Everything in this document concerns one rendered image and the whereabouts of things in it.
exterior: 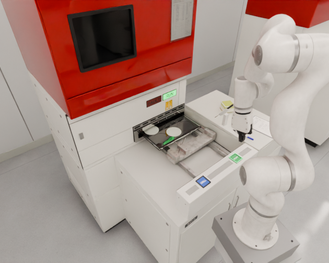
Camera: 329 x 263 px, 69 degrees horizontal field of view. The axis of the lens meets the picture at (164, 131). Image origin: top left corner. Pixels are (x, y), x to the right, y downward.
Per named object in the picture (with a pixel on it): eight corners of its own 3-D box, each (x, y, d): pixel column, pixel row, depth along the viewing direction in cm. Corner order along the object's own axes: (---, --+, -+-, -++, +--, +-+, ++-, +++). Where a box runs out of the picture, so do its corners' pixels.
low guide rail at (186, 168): (149, 140, 164) (149, 136, 162) (151, 139, 165) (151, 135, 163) (202, 186, 134) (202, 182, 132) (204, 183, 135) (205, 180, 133)
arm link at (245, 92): (249, 99, 116) (231, 103, 116) (250, 73, 110) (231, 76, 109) (257, 106, 109) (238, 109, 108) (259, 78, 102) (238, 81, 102)
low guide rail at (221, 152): (178, 125, 177) (178, 122, 175) (180, 124, 178) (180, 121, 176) (232, 163, 147) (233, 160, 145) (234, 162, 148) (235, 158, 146)
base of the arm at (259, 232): (288, 234, 101) (302, 210, 89) (256, 259, 94) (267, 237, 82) (253, 201, 114) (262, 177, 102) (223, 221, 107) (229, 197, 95)
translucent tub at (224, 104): (219, 109, 168) (220, 100, 164) (228, 107, 170) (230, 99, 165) (223, 115, 163) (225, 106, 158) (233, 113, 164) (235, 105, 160)
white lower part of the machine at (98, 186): (70, 184, 236) (45, 118, 185) (139, 148, 277) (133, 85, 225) (105, 238, 194) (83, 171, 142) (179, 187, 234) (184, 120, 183)
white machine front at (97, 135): (82, 168, 144) (65, 114, 119) (181, 118, 184) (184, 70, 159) (84, 171, 142) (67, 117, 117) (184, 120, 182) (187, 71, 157)
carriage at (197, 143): (166, 157, 147) (166, 154, 145) (206, 133, 165) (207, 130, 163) (174, 165, 142) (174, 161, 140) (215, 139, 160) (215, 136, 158)
